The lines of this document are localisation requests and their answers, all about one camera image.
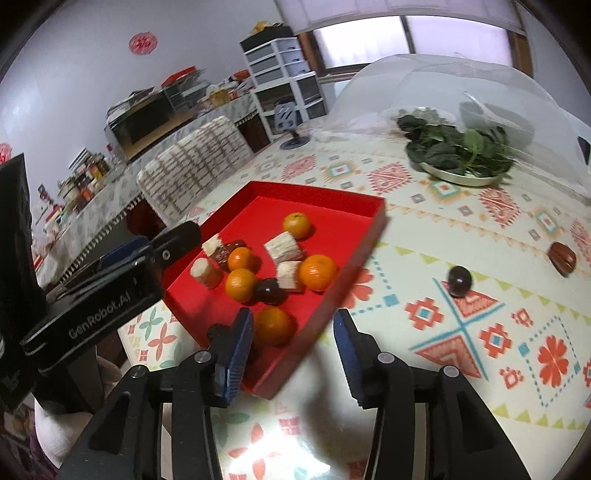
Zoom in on small white cake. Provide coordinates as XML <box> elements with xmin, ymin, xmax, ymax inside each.
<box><xmin>201</xmin><ymin>234</ymin><xmax>224</xmax><ymax>258</ymax></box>

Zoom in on dark round plum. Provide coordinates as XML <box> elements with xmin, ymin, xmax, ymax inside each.
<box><xmin>254</xmin><ymin>278</ymin><xmax>287</xmax><ymax>306</ymax></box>

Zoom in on glossy red jujube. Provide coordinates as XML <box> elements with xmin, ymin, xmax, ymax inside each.
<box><xmin>547</xmin><ymin>242</ymin><xmax>577</xmax><ymax>277</ymax></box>

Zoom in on wrinkled red date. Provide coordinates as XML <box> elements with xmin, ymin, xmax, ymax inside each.
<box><xmin>213</xmin><ymin>240</ymin><xmax>246</xmax><ymax>272</ymax></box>

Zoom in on small orange mandarin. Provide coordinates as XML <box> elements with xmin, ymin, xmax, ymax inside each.
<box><xmin>228</xmin><ymin>247</ymin><xmax>256</xmax><ymax>271</ymax></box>

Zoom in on large orange mandarin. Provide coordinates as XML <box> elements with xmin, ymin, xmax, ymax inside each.
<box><xmin>298</xmin><ymin>254</ymin><xmax>339</xmax><ymax>292</ymax></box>

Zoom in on large white cake piece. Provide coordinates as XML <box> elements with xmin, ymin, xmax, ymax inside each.
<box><xmin>263</xmin><ymin>231</ymin><xmax>304</xmax><ymax>265</ymax></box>

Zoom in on patterned chair back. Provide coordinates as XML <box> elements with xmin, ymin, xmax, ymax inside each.
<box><xmin>136</xmin><ymin>116</ymin><xmax>253</xmax><ymax>226</ymax></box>

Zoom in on red tray box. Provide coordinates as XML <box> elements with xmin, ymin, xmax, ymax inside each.
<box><xmin>164</xmin><ymin>181</ymin><xmax>387</xmax><ymax>399</ymax></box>

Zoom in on white cloth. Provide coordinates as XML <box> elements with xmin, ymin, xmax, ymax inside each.
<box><xmin>34</xmin><ymin>401</ymin><xmax>92</xmax><ymax>468</ymax></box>

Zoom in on microwave oven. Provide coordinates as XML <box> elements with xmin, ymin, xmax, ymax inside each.
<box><xmin>104</xmin><ymin>89</ymin><xmax>194</xmax><ymax>162</ymax></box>

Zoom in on patterned tablecloth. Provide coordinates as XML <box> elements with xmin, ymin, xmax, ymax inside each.
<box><xmin>117</xmin><ymin>117</ymin><xmax>591</xmax><ymax>480</ymax></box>

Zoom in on small fan stand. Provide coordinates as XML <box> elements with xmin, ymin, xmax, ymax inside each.
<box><xmin>273</xmin><ymin>101</ymin><xmax>311</xmax><ymax>150</ymax></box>

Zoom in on white drawer unit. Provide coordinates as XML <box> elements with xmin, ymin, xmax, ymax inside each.
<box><xmin>240</xmin><ymin>24</ymin><xmax>328</xmax><ymax>141</ymax></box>

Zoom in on plate of spinach leaves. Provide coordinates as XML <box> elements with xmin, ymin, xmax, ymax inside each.
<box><xmin>397</xmin><ymin>114</ymin><xmax>514</xmax><ymax>179</ymax></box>

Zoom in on plate of green food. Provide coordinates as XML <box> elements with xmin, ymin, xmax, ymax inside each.
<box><xmin>398</xmin><ymin>106</ymin><xmax>456</xmax><ymax>124</ymax></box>

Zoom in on grey bowl under cover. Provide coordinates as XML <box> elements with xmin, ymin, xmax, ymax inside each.
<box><xmin>459</xmin><ymin>101</ymin><xmax>535</xmax><ymax>150</ymax></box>

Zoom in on white mesh food cover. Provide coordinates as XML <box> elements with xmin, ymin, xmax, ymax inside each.
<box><xmin>324</xmin><ymin>54</ymin><xmax>590</xmax><ymax>199</ymax></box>

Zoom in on black box on cabinet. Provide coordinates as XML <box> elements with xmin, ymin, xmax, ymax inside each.
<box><xmin>577</xmin><ymin>136</ymin><xmax>591</xmax><ymax>165</ymax></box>

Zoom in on red paper wall decoration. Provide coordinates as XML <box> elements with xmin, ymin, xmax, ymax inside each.
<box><xmin>128</xmin><ymin>32</ymin><xmax>158</xmax><ymax>56</ymax></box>

